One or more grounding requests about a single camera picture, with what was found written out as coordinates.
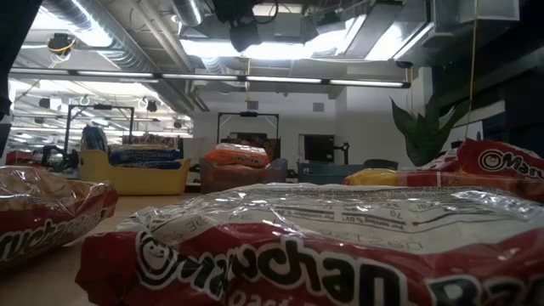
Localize black background screen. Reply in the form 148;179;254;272
303;134;336;162

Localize red Maruchan noodle pack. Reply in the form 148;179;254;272
342;167;544;203
420;136;544;179
0;165;119;271
75;182;544;306

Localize patterned background panel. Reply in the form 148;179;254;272
122;133;179;149

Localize black background station frame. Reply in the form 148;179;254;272
216;111;281;148

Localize black background post frame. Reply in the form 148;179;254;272
63;104;136;171

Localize green potted plant leaves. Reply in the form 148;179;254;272
390;93;473;167

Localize coiled yellow cable reel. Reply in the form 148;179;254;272
46;32;77;56

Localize yellow plastic bin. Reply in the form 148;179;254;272
79;149;191;196

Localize red background object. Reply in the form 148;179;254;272
4;149;34;167

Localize black device on stand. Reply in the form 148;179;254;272
333;141;351;166

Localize yellow hanging cord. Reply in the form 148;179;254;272
465;0;479;138

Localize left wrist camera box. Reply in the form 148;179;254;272
229;20;263;54

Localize long LED light bar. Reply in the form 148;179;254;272
8;66;411;89

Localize teal plastic bin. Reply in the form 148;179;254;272
296;158;400;185

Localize grey translucent plastic bin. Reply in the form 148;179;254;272
199;157;289;196

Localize background screen orange pattern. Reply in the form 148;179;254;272
220;132;281;150

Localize blue Maruchan noodle pack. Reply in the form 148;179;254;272
113;159;184;171
109;143;182;162
80;125;110;154

